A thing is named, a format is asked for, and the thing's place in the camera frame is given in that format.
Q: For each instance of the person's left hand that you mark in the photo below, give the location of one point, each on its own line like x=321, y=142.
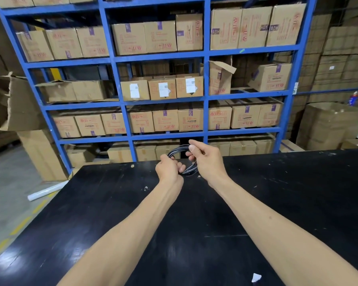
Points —
x=168, y=171

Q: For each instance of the person's right hand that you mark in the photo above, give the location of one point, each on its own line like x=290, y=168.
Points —
x=210, y=166

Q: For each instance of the small white paper tag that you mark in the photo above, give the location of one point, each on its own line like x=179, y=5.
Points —
x=255, y=277

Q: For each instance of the person's left forearm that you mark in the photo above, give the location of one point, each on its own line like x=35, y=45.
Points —
x=128, y=235

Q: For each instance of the person's right forearm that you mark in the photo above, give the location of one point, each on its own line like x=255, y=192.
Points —
x=271, y=232

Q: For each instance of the cardboard box with white label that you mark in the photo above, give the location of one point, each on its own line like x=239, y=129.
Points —
x=163, y=89
x=190, y=86
x=135, y=90

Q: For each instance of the small flat cardboard box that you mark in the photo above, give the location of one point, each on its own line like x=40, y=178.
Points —
x=291, y=146

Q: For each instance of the open flap cardboard carton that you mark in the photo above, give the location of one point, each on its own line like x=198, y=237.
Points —
x=220, y=78

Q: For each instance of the blue metal shelf rack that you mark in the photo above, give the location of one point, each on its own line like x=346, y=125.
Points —
x=159, y=55
x=325, y=91

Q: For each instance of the white plastic roll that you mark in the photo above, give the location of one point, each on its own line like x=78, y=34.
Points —
x=47, y=191

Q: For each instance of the large open cardboard carton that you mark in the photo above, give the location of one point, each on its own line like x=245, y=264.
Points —
x=328, y=125

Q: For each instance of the tall cardboard carton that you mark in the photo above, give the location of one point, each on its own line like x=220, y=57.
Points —
x=43, y=156

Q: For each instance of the rows of brown cardboard boxes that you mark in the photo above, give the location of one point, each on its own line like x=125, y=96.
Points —
x=161, y=37

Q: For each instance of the low brown cardboard box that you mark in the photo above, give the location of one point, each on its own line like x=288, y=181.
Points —
x=356, y=144

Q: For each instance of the blue spray can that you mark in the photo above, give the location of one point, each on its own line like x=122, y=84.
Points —
x=353, y=98

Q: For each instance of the torn cardboard box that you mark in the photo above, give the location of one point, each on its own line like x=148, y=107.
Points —
x=18, y=104

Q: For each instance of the yellow post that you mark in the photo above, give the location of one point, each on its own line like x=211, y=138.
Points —
x=56, y=74

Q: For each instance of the wall of stacked cartons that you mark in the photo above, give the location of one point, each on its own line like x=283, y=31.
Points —
x=340, y=47

